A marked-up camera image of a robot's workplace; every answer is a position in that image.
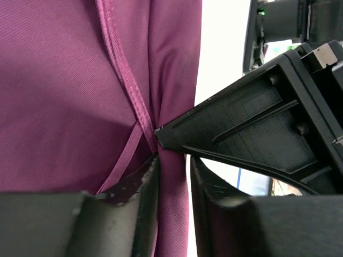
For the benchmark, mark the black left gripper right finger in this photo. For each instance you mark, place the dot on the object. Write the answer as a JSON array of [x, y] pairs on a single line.
[[229, 222]]

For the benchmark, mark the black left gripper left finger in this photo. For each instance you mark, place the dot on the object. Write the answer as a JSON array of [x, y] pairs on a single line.
[[118, 222]]

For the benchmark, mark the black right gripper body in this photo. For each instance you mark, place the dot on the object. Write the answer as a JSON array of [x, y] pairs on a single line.
[[317, 27]]

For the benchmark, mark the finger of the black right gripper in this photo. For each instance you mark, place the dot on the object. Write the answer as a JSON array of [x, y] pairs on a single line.
[[214, 130]]

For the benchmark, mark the purple cloth napkin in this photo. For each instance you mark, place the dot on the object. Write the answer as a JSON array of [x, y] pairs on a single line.
[[84, 84]]

